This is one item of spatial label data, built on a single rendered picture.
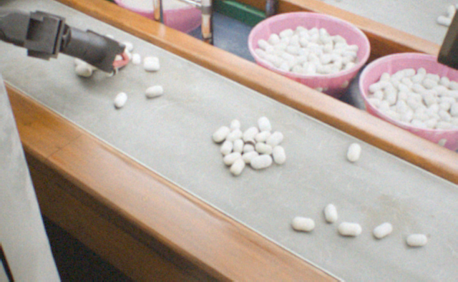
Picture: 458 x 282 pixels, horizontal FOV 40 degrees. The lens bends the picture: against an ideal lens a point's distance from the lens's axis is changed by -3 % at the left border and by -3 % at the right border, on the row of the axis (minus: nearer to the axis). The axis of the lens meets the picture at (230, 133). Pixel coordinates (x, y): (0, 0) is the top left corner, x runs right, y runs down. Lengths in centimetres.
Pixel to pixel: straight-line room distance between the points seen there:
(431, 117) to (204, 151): 45
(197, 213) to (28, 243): 68
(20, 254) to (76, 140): 83
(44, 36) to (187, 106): 31
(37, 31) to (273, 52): 53
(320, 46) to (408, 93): 25
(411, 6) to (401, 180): 65
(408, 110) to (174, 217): 55
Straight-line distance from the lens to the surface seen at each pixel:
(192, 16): 160
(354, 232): 102
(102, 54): 130
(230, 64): 135
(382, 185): 113
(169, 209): 103
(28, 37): 120
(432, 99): 134
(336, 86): 137
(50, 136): 121
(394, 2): 169
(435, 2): 172
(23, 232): 36
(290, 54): 145
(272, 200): 108
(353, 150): 115
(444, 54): 88
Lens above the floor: 151
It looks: 40 degrees down
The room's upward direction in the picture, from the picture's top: straight up
